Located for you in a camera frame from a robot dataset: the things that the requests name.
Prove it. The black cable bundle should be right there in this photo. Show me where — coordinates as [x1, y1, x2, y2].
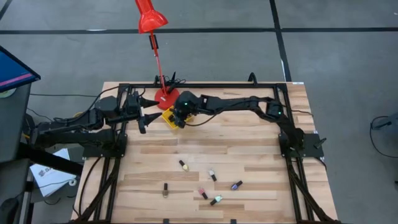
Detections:
[154, 71, 187, 94]

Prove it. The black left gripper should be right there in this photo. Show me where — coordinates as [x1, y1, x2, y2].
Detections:
[123, 90, 164, 134]

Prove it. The black monitor stand cart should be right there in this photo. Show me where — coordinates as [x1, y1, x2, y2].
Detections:
[0, 82, 85, 224]

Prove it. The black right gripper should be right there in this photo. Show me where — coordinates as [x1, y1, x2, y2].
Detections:
[172, 91, 203, 129]

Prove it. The blue screen monitor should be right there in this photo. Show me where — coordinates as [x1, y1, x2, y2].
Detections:
[0, 45, 41, 93]

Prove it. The red desk lamp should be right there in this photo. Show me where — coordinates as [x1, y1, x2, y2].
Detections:
[134, 0, 181, 111]

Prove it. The yellow plastic basket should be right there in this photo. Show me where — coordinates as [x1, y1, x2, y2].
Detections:
[161, 105, 194, 130]

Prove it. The white paper booklet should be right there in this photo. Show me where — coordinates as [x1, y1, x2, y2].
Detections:
[30, 148, 78, 198]

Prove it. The black aluminium table frame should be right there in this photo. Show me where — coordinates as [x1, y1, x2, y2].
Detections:
[73, 81, 341, 224]

